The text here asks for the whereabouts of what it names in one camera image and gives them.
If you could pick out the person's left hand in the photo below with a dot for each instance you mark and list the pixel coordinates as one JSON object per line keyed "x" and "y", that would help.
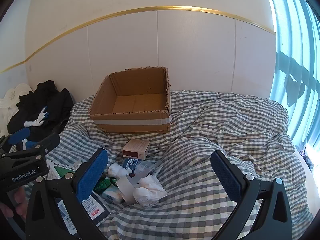
{"x": 15, "y": 202}

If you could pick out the small brown and white carton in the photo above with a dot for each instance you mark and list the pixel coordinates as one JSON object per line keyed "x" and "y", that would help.
{"x": 136, "y": 146}

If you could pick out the pale blue curtain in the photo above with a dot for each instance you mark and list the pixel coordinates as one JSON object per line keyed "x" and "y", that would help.
{"x": 295, "y": 42}

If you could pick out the small white toy figure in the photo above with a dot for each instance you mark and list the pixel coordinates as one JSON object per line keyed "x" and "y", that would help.
{"x": 116, "y": 171}

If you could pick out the white carved headboard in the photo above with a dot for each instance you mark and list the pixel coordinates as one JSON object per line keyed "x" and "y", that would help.
{"x": 10, "y": 97}

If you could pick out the brown cardboard box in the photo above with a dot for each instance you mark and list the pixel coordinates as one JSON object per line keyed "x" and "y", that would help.
{"x": 130, "y": 125}

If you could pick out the black clothing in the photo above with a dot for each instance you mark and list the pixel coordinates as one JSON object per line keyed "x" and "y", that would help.
{"x": 55, "y": 105}

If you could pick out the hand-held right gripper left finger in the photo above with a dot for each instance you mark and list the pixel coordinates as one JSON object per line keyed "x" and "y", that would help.
{"x": 92, "y": 175}

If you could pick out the green foil packet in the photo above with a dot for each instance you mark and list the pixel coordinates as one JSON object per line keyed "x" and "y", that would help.
{"x": 103, "y": 185}

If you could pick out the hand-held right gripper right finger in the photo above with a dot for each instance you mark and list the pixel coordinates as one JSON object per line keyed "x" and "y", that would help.
{"x": 227, "y": 177}

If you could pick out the white tissue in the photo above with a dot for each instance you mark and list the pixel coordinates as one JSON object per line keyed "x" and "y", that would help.
{"x": 147, "y": 192}

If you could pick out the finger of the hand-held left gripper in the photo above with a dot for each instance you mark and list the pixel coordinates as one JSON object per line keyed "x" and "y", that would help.
{"x": 31, "y": 144}
{"x": 18, "y": 135}

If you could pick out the green and white box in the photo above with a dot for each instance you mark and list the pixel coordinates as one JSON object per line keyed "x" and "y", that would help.
{"x": 62, "y": 172}

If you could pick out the pale blue floral tissue pack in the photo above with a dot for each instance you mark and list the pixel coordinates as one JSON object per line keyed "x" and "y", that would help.
{"x": 112, "y": 195}

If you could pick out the clear bottle with blue label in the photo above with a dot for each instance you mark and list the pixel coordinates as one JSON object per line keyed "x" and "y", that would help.
{"x": 135, "y": 165}

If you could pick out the gold wall trim strip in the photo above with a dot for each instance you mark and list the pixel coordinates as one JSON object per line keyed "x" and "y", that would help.
{"x": 175, "y": 7}

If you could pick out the translucent plastic strip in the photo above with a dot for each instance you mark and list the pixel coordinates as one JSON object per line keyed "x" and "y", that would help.
{"x": 123, "y": 187}

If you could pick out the grey checked blanket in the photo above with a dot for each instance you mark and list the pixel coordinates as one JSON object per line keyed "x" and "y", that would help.
{"x": 200, "y": 135}

